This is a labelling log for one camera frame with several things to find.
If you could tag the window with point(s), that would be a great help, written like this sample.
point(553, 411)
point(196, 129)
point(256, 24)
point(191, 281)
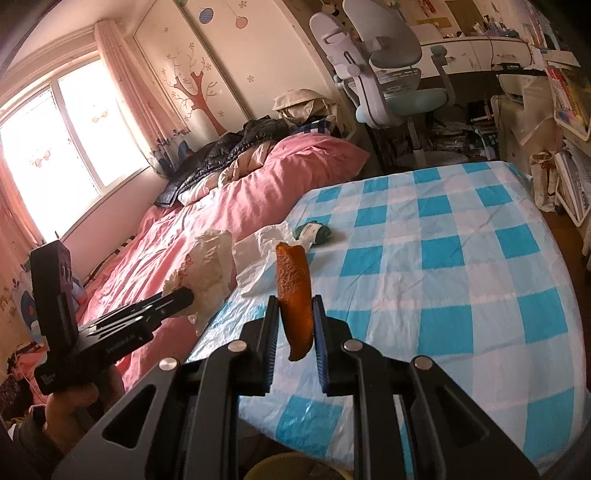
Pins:
point(60, 152)

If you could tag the pink printed curtain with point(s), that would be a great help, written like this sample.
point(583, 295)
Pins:
point(16, 221)
point(138, 101)

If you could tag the blue checkered tablecloth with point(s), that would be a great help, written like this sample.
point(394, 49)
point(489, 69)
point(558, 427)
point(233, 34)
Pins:
point(438, 277)

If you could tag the white crumpled tissue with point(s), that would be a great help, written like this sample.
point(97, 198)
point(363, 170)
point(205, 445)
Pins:
point(258, 263)

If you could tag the person's left forearm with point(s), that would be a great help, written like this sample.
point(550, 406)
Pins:
point(23, 443)

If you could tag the long orange peel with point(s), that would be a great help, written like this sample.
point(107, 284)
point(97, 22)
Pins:
point(295, 300)

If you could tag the yellow trash bin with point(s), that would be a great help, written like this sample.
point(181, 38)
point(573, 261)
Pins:
point(286, 467)

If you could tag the grey blue desk chair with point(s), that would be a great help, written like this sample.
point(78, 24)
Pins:
point(383, 69)

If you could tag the white book cart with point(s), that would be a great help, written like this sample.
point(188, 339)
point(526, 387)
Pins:
point(575, 138)

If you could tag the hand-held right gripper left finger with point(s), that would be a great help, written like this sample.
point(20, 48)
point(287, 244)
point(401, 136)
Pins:
point(272, 350)

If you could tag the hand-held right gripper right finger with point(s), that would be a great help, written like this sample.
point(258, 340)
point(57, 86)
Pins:
point(321, 355)

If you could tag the beige pillow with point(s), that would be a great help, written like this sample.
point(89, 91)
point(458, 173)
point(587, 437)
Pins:
point(300, 104)

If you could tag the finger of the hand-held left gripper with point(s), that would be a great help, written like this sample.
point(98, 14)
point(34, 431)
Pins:
point(157, 307)

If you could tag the white wardrobe with tree decal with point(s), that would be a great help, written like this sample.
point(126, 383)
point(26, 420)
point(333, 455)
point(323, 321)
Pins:
point(231, 60)

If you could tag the person's left hand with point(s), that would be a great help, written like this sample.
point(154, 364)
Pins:
point(74, 415)

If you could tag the white wrapper red print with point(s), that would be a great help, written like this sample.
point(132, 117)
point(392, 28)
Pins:
point(207, 272)

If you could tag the blue plaid pillow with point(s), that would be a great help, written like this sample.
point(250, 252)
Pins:
point(318, 125)

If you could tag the black puffer jacket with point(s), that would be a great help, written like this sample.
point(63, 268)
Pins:
point(217, 157)

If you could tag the pink duvet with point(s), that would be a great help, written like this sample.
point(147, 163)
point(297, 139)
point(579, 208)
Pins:
point(184, 221)

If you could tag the white paper bag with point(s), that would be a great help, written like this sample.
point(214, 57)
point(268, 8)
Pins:
point(545, 180)

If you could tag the white desk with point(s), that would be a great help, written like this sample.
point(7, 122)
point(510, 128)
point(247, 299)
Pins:
point(475, 53)

